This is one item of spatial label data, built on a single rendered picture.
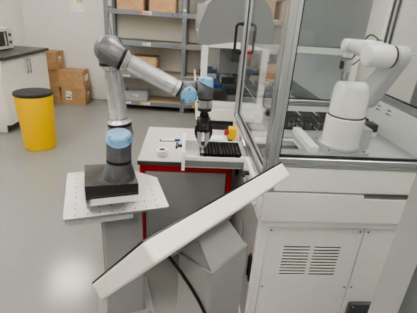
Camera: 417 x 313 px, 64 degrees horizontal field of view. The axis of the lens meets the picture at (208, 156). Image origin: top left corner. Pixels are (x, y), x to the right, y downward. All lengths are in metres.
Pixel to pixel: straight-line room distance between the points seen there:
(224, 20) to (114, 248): 1.66
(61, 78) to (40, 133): 2.10
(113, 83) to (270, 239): 1.00
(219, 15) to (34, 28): 4.56
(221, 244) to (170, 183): 1.23
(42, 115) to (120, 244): 2.60
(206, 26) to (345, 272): 1.77
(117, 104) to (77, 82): 4.40
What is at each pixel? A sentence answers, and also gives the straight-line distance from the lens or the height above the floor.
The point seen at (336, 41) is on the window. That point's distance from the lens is 1.28.
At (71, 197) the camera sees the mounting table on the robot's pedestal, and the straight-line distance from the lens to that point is 1.68.
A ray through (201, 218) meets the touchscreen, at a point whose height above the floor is 1.19.
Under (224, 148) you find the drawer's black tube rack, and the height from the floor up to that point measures 0.90.
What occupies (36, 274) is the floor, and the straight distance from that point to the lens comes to 2.48.
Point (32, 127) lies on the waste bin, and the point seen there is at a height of 0.29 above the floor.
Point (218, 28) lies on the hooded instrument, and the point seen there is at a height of 1.48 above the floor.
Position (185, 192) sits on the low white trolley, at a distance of 2.10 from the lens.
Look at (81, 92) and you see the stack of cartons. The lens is 6.06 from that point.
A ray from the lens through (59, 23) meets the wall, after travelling 6.43.
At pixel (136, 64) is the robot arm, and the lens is 1.49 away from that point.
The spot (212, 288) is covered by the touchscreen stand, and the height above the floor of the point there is 0.97.
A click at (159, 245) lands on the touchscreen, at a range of 0.65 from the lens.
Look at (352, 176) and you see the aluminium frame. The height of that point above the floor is 1.02.
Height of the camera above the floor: 1.59
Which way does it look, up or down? 23 degrees down
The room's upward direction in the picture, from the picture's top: 4 degrees clockwise
